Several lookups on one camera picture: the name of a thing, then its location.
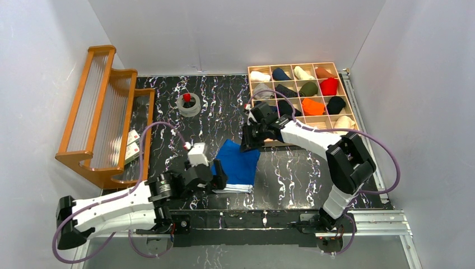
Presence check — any blue underwear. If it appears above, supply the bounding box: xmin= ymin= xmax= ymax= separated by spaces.
xmin=214 ymin=140 xmax=260 ymax=193

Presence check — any orange underwear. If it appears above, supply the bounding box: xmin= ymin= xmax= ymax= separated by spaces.
xmin=301 ymin=98 xmax=325 ymax=116

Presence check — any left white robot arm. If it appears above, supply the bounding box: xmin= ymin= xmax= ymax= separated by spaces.
xmin=53 ymin=160 xmax=228 ymax=250

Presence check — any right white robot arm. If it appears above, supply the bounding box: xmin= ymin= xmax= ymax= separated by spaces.
xmin=240 ymin=102 xmax=376 ymax=229

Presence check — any clear tape roll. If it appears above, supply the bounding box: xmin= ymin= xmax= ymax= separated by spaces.
xmin=176 ymin=92 xmax=201 ymax=117

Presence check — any black rolled cloth middle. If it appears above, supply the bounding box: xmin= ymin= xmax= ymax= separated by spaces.
xmin=277 ymin=100 xmax=302 ymax=117

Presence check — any black rolled cloth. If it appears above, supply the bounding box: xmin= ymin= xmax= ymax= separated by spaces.
xmin=327 ymin=96 xmax=346 ymax=115
xmin=277 ymin=100 xmax=302 ymax=117

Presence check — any grey rolled cloth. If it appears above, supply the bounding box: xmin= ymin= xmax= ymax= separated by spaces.
xmin=253 ymin=83 xmax=275 ymax=100

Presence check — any dark patterned rolled cloth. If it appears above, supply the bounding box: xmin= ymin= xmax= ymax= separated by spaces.
xmin=275 ymin=84 xmax=298 ymax=98

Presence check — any white rolled cloth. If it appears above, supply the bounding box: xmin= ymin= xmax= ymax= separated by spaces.
xmin=249 ymin=71 xmax=271 ymax=82

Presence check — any navy rolled cloth top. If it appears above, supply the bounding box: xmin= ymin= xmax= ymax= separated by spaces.
xmin=272 ymin=67 xmax=292 ymax=81

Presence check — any olive rolled cloth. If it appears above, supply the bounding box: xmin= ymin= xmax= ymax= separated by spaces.
xmin=299 ymin=81 xmax=319 ymax=97

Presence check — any wooden compartment organizer box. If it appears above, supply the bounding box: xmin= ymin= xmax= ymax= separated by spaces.
xmin=248 ymin=62 xmax=359 ymax=134

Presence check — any cream rolled cloth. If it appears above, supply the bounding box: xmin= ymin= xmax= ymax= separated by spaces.
xmin=293 ymin=66 xmax=315 ymax=80

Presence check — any white box red label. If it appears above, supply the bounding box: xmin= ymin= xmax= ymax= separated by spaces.
xmin=127 ymin=129 xmax=140 ymax=146

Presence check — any black rolled cloth right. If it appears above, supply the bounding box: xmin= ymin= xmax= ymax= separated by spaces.
xmin=327 ymin=96 xmax=346 ymax=115

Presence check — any red rolled cloth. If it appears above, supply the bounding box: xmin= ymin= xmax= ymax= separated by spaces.
xmin=319 ymin=77 xmax=338 ymax=96

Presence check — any rust orange rolled cloth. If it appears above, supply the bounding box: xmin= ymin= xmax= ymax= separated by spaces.
xmin=315 ymin=67 xmax=337 ymax=79

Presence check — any small red cap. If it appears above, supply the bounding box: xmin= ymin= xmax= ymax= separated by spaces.
xmin=183 ymin=93 xmax=192 ymax=103

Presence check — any beige rolled cloth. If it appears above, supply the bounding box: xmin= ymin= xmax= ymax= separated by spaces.
xmin=333 ymin=115 xmax=356 ymax=129

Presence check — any wooden acrylic tiered rack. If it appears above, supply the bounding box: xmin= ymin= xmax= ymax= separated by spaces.
xmin=55 ymin=45 xmax=155 ymax=189

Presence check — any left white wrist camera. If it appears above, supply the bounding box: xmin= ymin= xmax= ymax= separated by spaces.
xmin=184 ymin=142 xmax=209 ymax=166

